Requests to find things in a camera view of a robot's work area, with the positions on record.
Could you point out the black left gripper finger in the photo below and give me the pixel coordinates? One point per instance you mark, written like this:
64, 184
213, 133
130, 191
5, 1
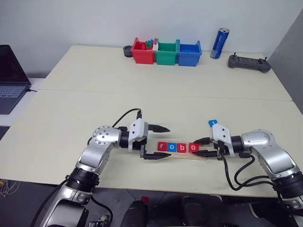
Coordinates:
159, 128
157, 156

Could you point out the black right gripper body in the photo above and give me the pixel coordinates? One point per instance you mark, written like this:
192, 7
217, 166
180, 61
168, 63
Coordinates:
219, 147

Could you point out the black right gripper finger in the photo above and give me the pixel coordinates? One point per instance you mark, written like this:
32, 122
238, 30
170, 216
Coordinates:
208, 153
203, 141

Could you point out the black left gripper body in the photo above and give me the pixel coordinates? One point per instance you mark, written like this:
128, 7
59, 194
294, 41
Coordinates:
142, 151

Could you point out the red letter tile r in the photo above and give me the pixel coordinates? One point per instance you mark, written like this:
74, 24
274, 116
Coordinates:
162, 146

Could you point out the red letter tile o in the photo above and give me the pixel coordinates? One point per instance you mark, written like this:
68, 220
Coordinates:
193, 147

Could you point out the blue letter tile o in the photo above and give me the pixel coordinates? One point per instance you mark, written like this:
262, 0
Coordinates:
171, 147

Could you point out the red letter tile b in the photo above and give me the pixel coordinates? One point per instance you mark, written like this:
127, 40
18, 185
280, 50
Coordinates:
181, 147

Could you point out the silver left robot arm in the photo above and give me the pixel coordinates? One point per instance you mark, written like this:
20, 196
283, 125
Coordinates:
104, 138

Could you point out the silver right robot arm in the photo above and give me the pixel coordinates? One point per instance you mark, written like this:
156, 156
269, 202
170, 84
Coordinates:
259, 142

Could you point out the blue letter t block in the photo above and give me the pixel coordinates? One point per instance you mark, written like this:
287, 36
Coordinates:
212, 123

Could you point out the light wooden strip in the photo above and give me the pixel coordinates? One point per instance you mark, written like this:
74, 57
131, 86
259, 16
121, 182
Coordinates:
184, 155

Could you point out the small red object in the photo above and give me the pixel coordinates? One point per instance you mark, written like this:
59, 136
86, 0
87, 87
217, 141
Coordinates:
145, 200

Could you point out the dark rounded shape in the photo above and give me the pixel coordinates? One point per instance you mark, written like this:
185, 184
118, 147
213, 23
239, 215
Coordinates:
137, 215
272, 217
201, 211

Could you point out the green plastic bin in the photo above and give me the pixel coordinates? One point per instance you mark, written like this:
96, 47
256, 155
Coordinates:
165, 58

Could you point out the red plastic bin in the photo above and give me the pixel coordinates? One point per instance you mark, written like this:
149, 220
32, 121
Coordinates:
142, 56

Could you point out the blue plastic bin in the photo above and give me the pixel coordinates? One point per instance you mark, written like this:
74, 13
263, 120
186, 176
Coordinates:
188, 59

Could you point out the small white piece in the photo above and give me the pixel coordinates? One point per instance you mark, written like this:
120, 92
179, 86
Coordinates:
155, 46

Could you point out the blue toy bricks pile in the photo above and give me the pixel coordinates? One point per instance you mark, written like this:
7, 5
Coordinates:
189, 49

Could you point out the small green toy brick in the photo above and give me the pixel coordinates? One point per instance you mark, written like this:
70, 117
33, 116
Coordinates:
148, 44

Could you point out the dark grey remote controller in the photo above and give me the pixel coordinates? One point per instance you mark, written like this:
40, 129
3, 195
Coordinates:
248, 63

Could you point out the blue drink can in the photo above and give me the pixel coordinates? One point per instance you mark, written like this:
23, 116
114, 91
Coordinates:
219, 43

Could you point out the dark laptop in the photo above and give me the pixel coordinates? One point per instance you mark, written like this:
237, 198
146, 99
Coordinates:
10, 78

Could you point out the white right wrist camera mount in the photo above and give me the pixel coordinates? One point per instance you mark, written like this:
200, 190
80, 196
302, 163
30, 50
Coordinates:
220, 132

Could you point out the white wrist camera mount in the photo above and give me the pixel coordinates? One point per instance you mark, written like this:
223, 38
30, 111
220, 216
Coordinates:
138, 128
220, 132

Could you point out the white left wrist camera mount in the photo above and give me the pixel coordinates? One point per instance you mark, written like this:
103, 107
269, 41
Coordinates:
138, 128

